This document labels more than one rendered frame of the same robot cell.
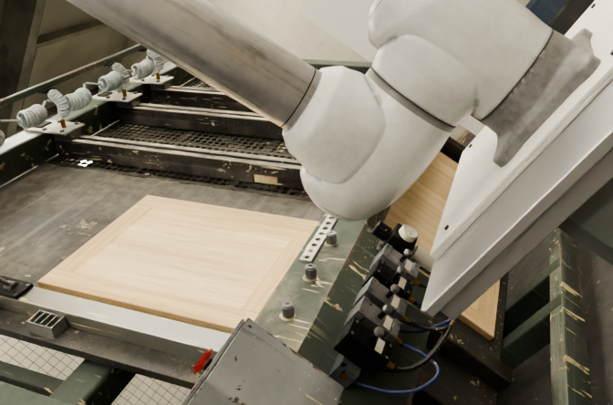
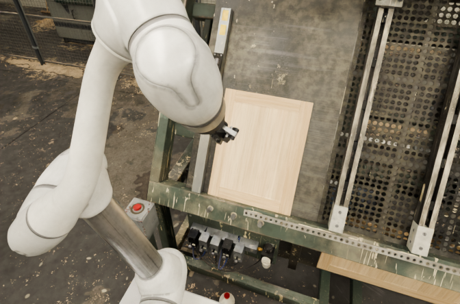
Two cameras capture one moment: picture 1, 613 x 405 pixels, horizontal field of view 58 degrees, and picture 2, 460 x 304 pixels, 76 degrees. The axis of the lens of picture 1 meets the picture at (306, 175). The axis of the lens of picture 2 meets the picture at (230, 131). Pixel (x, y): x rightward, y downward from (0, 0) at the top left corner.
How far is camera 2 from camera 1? 1.67 m
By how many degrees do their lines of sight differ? 79
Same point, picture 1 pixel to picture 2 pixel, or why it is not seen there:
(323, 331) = (207, 221)
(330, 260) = (246, 223)
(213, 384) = not seen: hidden behind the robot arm
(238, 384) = not seen: hidden behind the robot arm
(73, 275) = (232, 103)
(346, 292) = (231, 229)
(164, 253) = (254, 138)
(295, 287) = (226, 209)
